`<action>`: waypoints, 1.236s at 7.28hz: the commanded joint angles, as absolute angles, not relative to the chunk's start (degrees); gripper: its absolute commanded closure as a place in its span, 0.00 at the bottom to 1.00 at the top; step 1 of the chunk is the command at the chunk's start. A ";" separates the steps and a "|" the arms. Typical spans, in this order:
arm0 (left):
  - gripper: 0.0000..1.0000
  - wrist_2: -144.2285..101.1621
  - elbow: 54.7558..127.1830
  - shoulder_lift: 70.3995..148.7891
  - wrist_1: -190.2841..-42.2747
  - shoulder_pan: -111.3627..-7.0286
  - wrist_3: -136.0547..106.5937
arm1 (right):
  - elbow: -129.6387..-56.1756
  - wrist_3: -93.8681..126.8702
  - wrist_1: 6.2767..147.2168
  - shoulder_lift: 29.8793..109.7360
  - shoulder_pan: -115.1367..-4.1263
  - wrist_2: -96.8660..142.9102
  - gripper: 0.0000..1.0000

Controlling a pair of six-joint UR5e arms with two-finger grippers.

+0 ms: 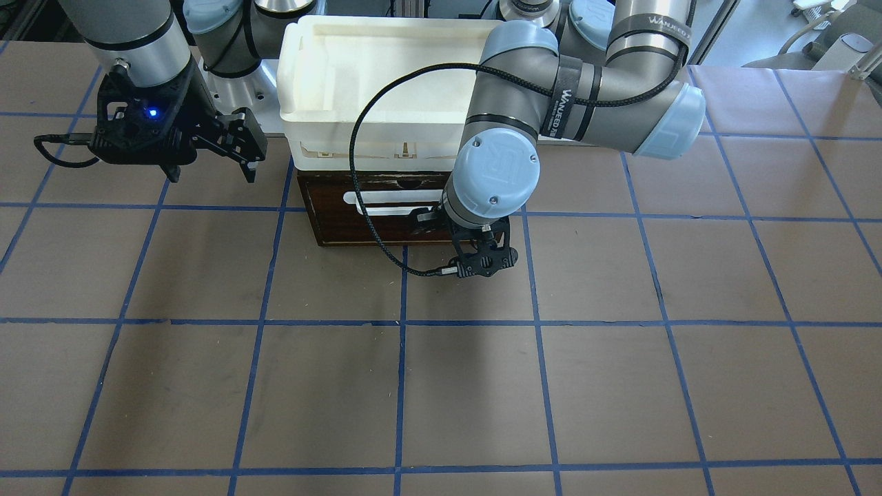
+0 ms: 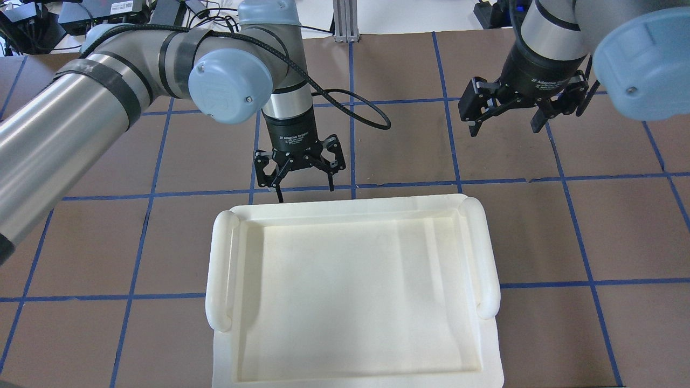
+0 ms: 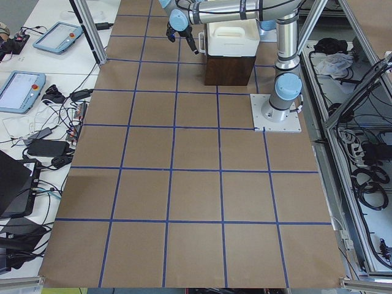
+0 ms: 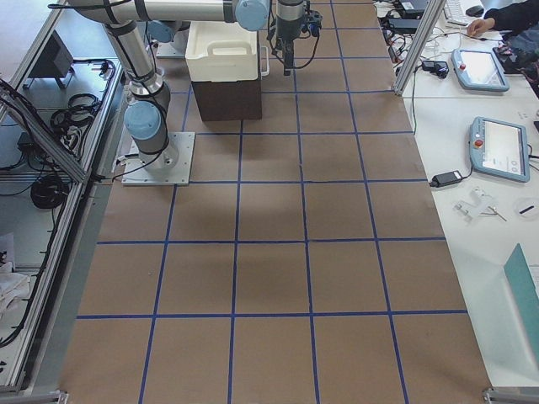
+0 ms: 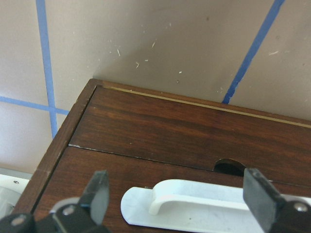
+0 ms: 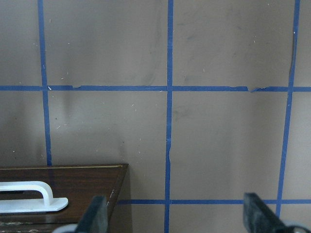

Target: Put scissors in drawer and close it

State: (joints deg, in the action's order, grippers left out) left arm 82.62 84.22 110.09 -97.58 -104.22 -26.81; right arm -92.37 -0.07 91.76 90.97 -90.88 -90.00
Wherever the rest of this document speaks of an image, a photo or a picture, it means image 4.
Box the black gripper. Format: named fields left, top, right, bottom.
left=267, top=0, right=323, bottom=76

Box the wooden drawer with white handle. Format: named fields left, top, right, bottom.
left=259, top=45, right=270, bottom=77

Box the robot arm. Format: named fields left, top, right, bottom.
left=148, top=20, right=190, bottom=43
left=67, top=1, right=323, bottom=115

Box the dark wooden cabinet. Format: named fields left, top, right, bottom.
left=192, top=78, right=263, bottom=121

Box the blue teach pendant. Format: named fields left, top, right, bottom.
left=469, top=117, right=530, bottom=183
left=451, top=49, right=510, bottom=93

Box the black power adapter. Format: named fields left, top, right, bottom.
left=430, top=170, right=463, bottom=189

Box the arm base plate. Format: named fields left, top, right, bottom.
left=157, top=32, right=188, bottom=59
left=121, top=132, right=195, bottom=186

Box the aluminium frame post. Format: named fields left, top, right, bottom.
left=393, top=0, right=445, bottom=96

